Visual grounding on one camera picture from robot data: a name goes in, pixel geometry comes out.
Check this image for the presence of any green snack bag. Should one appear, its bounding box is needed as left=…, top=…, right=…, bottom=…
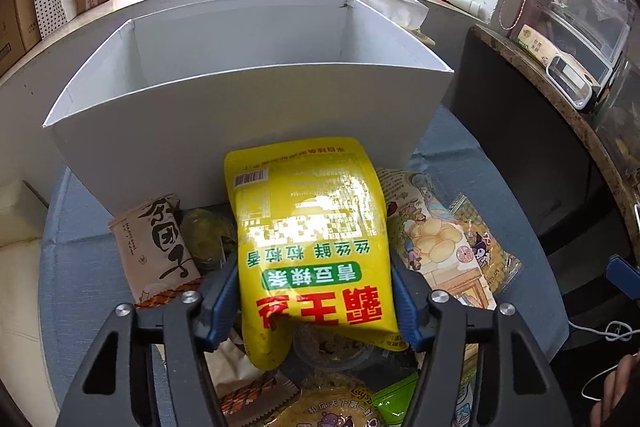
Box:
left=180, top=208, right=238, bottom=274

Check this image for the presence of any beige cartoon chips bag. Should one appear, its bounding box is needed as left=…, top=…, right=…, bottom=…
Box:
left=376, top=168, right=496, bottom=310

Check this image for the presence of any beige calligraphy snack pack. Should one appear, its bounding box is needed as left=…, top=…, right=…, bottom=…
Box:
left=108, top=194, right=201, bottom=305

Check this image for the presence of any kuromi cookie pack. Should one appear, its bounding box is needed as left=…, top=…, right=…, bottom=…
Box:
left=450, top=194, right=523, bottom=296
left=264, top=373, right=386, bottom=427

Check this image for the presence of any yellow green-pea snack bag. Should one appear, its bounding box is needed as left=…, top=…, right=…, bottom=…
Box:
left=224, top=136, right=407, bottom=371

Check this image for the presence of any clear jelly cup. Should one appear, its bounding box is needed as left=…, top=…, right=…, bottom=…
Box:
left=293, top=326, right=384, bottom=373

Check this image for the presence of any long green-white snack pack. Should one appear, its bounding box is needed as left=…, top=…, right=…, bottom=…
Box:
left=371, top=369, right=476, bottom=426

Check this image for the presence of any person's right hand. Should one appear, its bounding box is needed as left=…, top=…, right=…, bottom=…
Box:
left=590, top=353, right=639, bottom=427

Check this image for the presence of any blue fabric table mat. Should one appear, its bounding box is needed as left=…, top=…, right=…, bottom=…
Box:
left=40, top=108, right=568, bottom=426

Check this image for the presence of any white open storage box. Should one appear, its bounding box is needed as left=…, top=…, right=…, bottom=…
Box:
left=43, top=0, right=454, bottom=215

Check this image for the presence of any white digital clock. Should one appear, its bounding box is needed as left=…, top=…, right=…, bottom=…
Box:
left=546, top=52, right=600, bottom=110

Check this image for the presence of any white cream sofa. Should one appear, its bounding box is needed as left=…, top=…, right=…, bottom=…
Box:
left=1, top=180, right=58, bottom=426

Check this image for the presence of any yellow-green box on shelf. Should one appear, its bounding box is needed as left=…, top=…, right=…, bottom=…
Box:
left=515, top=24, right=599, bottom=89

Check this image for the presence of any clear plastic drawer organizer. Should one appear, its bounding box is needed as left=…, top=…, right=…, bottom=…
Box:
left=521, top=0, right=637, bottom=89

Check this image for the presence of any yellow tissue pack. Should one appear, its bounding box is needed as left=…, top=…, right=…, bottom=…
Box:
left=359, top=0, right=435, bottom=48

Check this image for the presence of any white tube on sill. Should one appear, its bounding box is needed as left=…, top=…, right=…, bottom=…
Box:
left=442, top=0, right=484, bottom=18

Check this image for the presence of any large cardboard box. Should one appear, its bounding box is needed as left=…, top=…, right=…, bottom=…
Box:
left=0, top=0, right=41, bottom=75

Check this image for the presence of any white cable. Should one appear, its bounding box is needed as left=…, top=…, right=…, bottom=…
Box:
left=566, top=319, right=637, bottom=403

